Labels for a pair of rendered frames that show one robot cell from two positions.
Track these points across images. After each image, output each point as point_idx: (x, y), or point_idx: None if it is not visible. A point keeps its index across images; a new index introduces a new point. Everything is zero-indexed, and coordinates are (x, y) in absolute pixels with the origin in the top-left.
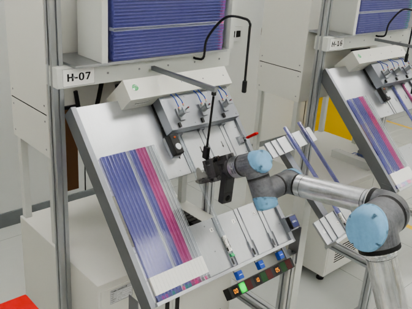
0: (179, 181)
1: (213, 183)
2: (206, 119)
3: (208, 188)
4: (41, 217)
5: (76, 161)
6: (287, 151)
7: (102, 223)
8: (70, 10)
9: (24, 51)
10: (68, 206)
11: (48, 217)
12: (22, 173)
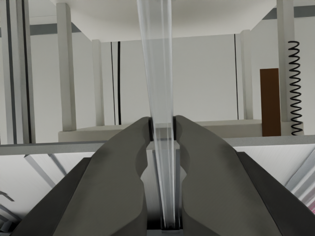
0: (71, 41)
1: (6, 29)
2: None
3: (18, 21)
4: (239, 26)
5: (263, 110)
6: None
7: (201, 1)
8: None
9: None
10: (202, 31)
11: (235, 25)
12: (251, 79)
